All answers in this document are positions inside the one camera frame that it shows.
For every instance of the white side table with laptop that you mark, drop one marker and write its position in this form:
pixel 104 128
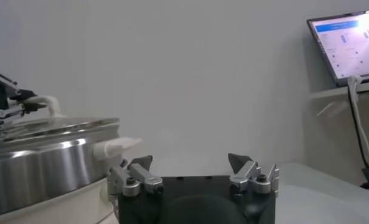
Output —
pixel 327 92

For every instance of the white electric cooker base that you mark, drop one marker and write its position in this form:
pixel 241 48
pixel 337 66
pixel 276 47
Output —
pixel 65 210

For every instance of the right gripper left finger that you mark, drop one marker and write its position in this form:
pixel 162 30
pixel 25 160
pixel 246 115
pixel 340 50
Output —
pixel 135 178

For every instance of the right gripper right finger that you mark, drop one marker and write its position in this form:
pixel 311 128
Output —
pixel 248 175

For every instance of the stainless steel steamer basket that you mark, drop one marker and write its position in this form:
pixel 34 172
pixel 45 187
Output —
pixel 50 170

